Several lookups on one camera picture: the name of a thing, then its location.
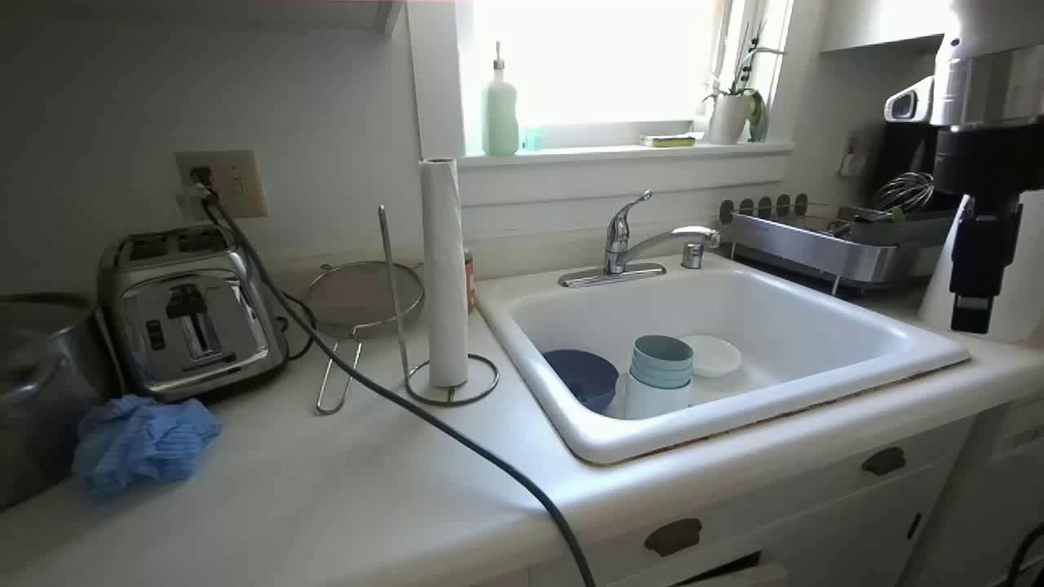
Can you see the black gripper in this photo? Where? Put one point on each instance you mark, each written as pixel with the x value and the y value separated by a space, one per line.
pixel 990 161

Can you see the thin white paper towel roll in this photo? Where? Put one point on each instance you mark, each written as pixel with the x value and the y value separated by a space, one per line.
pixel 445 271

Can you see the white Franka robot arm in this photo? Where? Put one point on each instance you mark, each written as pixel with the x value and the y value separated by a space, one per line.
pixel 990 60

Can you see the metal whisk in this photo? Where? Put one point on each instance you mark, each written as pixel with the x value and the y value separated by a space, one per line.
pixel 903 195

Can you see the black countertop appliance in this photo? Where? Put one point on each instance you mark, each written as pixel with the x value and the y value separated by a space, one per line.
pixel 892 153

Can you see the metal dish rack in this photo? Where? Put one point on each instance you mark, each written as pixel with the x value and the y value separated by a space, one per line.
pixel 818 252

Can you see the white kitchen sink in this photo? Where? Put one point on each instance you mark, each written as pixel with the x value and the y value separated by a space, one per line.
pixel 784 328

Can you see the green houseplant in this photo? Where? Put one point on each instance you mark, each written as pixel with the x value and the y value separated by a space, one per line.
pixel 750 102

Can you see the white plant pot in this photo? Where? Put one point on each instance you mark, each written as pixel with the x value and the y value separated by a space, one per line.
pixel 724 119

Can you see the white sink base cabinet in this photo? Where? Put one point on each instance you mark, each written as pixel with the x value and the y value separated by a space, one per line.
pixel 805 523

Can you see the yellow green sponge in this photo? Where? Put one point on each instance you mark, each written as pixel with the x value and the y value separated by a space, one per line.
pixel 672 142

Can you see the teal and white mug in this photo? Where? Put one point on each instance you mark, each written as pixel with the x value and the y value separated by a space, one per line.
pixel 659 376

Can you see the chrome faucet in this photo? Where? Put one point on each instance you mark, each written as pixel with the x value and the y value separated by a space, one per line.
pixel 622 241

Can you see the blue bowl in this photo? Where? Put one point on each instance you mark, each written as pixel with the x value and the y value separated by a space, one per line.
pixel 582 376

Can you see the small teal glass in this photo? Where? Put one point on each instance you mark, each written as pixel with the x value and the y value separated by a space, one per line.
pixel 530 142

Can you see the green dish soap bottle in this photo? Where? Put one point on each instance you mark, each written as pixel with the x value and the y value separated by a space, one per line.
pixel 500 117

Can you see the orange soap pump bottle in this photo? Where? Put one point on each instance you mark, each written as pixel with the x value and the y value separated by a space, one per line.
pixel 471 281

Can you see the metal mesh strainer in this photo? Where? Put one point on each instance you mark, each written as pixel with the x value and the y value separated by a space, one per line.
pixel 359 296

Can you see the chrome toaster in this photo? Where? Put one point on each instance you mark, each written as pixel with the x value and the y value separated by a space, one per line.
pixel 189 316

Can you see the crumpled blue cloth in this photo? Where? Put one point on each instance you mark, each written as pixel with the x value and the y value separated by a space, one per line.
pixel 143 444

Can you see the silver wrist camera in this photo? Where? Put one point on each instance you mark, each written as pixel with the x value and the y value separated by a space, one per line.
pixel 908 98

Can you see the beige wall outlet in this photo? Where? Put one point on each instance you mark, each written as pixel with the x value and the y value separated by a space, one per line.
pixel 240 180

